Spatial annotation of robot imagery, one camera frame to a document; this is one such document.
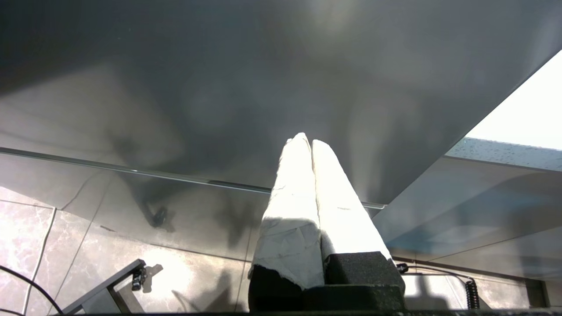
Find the under-counter cabinet front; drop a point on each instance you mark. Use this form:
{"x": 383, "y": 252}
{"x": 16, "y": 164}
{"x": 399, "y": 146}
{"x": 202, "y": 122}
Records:
{"x": 461, "y": 210}

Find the tall cabinet unit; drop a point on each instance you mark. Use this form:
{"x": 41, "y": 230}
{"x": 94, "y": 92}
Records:
{"x": 219, "y": 87}

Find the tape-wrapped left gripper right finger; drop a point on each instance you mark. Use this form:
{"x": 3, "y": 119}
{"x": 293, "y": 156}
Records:
{"x": 342, "y": 210}

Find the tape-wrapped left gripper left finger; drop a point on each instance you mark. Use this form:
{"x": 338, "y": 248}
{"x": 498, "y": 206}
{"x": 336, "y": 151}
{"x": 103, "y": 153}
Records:
{"x": 290, "y": 210}

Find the black metal base frame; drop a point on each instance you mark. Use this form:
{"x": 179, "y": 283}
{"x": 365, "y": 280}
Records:
{"x": 109, "y": 283}

